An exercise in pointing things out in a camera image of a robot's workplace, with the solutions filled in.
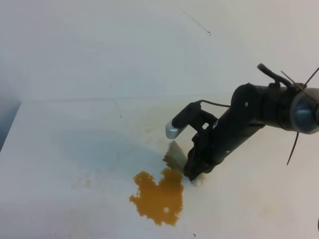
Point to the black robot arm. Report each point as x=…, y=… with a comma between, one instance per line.
x=282, y=104

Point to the black zip tie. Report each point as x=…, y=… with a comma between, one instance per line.
x=293, y=148

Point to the brown coffee stain puddle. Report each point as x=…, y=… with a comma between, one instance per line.
x=161, y=202

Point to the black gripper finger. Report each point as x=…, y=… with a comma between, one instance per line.
x=193, y=169

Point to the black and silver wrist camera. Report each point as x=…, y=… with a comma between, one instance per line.
x=192, y=115

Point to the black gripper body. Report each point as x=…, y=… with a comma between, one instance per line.
x=233, y=128

